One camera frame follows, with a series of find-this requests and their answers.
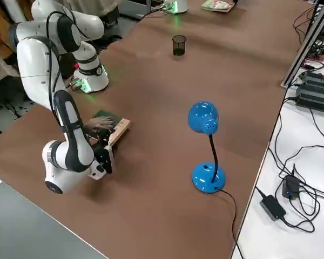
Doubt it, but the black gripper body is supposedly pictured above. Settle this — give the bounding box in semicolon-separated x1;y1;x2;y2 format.
93;144;116;175

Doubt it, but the dark book with hand cover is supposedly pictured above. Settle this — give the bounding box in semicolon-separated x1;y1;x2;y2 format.
82;109;131;148

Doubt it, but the green colourful juice book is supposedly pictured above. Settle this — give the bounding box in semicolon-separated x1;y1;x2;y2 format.
200;0;234;13

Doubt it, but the black mesh pen holder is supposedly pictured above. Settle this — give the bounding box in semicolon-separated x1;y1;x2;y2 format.
172;35;186;57

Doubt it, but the blue desk lamp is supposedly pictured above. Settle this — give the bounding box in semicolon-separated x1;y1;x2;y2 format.
188;101;227;194

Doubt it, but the grey side table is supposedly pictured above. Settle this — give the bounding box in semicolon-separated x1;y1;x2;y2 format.
0;180;109;259

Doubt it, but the black power adapter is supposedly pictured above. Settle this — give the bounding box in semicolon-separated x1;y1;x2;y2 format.
259;194;287;221

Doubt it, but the small black hub box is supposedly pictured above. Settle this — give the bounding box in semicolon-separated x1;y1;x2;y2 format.
281;174;302;200

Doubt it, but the black ribbed power supply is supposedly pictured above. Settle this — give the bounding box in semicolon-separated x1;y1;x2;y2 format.
295;70;324;114

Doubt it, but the black lamp cable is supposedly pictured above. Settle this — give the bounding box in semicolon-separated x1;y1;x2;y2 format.
218;188;244;259

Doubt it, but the aluminium frame post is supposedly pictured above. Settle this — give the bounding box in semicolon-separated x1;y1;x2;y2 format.
280;0;324;88

